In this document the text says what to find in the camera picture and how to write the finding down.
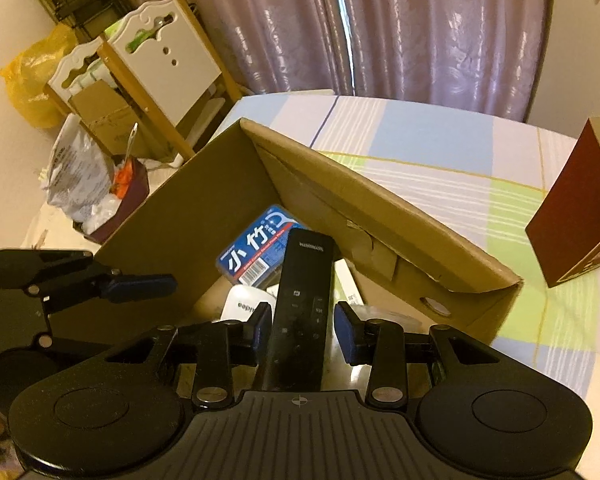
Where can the dark red gift box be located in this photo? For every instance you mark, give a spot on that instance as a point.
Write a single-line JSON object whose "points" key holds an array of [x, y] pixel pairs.
{"points": [[575, 210]]}

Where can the black remote control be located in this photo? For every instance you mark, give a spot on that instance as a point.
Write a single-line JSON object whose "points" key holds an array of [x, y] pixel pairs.
{"points": [[300, 310]]}

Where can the blue floss pick box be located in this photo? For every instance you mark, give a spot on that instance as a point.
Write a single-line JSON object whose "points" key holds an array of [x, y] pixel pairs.
{"points": [[255, 255]]}

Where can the white printed plastic bag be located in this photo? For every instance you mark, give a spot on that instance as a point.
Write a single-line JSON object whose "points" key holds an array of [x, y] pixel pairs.
{"points": [[75, 165]]}

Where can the brown carton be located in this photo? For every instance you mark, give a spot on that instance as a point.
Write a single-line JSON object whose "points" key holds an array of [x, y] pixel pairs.
{"points": [[105, 115]]}

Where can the mauve sheer curtain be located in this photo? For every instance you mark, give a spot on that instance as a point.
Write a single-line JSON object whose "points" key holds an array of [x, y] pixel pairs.
{"points": [[260, 25], [440, 35]]}

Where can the white carved shelf panel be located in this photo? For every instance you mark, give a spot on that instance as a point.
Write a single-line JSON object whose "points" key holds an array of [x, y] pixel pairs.
{"points": [[72, 67]]}

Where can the brown cardboard box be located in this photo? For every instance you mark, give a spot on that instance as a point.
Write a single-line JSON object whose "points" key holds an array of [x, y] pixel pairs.
{"points": [[405, 230]]}

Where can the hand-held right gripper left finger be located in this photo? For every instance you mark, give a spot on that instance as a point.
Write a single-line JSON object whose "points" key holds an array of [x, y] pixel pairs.
{"points": [[260, 330]]}

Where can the yellow plastic bag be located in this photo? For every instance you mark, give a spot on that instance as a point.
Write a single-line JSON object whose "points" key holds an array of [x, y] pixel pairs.
{"points": [[35, 80]]}

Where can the dark maroon waste bin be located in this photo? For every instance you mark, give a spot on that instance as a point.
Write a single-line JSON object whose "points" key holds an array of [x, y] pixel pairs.
{"points": [[130, 205]]}

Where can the small white remote control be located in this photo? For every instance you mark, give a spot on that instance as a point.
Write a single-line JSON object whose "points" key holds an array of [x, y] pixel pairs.
{"points": [[240, 302]]}

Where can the desktop with checked tablecloth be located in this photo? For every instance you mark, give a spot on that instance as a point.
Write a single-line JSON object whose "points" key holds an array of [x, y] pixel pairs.
{"points": [[455, 170]]}

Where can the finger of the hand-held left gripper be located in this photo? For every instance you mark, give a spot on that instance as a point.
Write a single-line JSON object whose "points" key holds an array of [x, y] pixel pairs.
{"points": [[80, 346], [140, 285]]}

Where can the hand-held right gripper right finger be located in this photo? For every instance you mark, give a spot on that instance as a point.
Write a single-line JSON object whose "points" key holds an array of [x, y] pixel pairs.
{"points": [[347, 335]]}

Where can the white wooden chairs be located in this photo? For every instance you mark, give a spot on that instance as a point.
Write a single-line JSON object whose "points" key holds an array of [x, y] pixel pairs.
{"points": [[180, 75]]}

